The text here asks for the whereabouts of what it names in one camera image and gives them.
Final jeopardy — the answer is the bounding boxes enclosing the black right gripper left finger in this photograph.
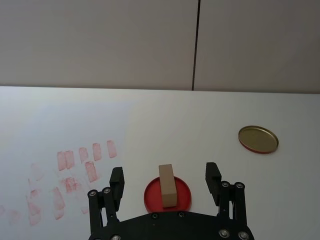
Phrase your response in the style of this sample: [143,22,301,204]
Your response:
[87,166,126,237]

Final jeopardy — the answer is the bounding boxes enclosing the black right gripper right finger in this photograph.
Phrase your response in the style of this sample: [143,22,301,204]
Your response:
[205,162,248,227]

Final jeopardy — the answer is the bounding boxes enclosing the round red ink pad tin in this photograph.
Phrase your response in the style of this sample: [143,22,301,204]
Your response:
[143,175,193,215]

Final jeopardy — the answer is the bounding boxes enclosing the brown wooden stamp block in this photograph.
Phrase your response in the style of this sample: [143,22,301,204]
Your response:
[158,164,177,209]

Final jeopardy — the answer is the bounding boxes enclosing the round gold tin lid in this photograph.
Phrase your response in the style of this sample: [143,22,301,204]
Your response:
[237,125,279,155]

